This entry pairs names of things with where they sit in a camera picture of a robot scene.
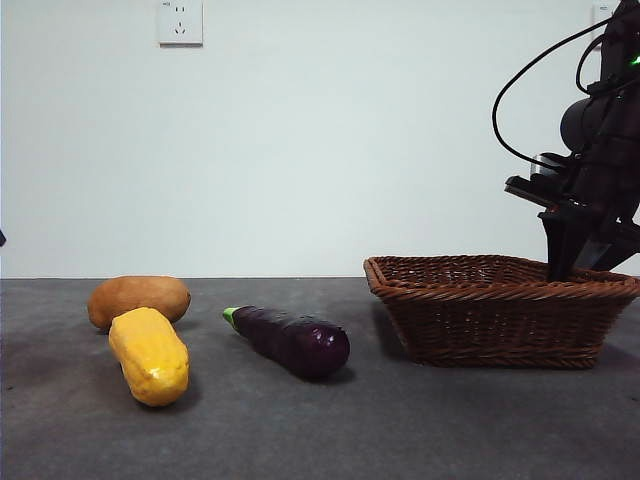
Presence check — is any brown woven wicker basket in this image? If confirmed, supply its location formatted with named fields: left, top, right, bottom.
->
left=363, top=254, right=640, bottom=370

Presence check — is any purple eggplant with green stem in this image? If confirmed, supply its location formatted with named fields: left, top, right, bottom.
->
left=222, top=305, right=351, bottom=380

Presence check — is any brown potato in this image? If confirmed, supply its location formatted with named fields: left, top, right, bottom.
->
left=87, top=275, right=193, bottom=331

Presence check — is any yellow corn cob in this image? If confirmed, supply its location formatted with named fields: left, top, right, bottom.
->
left=108, top=306, right=191, bottom=408

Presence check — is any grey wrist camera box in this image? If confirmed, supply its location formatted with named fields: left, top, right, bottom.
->
left=503, top=152, right=575, bottom=209

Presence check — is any long black cable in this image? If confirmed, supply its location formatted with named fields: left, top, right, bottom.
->
left=491, top=13, right=624, bottom=164

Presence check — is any short black cable loop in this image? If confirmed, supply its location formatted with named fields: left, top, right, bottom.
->
left=575, top=33, right=609, bottom=96

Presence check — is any white wall socket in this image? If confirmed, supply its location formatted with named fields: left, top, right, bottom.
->
left=158, top=0, right=205, bottom=49
left=591, top=2, right=619, bottom=26

